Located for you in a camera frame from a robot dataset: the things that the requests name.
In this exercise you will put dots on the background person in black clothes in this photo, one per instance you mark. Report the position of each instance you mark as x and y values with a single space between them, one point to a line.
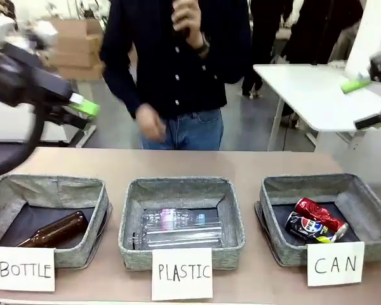
289 38

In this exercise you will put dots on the white background table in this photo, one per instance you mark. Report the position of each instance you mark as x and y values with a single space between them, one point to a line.
308 95

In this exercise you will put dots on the white paper label BOTTLE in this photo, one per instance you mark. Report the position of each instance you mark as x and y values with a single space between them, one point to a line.
23 270

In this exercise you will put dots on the crushed red soda can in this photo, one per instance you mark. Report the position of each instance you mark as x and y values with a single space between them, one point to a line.
317 211

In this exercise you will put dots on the person's blue jeans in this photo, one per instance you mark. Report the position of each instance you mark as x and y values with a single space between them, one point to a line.
197 130

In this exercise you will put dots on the clear plastic bottle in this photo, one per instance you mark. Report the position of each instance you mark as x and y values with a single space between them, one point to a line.
177 225

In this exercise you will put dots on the white paper label PLASTIC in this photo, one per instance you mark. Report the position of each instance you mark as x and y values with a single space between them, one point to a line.
182 273

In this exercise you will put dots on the closed flat cardboard box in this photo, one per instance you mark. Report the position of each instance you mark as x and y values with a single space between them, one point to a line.
73 57
82 72

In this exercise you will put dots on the grey fabric basket labelled bottle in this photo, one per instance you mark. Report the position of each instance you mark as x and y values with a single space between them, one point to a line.
79 254

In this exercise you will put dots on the person's left hand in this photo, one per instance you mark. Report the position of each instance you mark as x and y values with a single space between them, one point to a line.
189 16

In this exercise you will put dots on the brown glass bottle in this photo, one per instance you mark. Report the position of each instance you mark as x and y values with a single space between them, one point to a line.
60 228

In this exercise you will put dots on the white paper label CAN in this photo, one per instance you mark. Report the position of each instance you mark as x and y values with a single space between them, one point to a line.
335 265

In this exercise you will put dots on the grey fabric basket labelled can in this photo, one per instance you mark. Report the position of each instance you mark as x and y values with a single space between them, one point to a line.
285 251

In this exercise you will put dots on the person's right hand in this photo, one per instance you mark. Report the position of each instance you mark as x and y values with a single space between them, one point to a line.
150 122

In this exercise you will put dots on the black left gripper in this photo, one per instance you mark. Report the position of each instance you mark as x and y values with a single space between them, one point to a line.
25 79

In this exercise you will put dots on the person in dark shirt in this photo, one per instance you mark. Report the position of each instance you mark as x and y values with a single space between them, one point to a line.
165 73

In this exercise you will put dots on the grey fabric basket labelled plastic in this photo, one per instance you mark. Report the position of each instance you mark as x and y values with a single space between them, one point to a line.
136 254

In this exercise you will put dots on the black Pepsi can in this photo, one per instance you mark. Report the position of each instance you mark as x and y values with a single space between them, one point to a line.
304 227

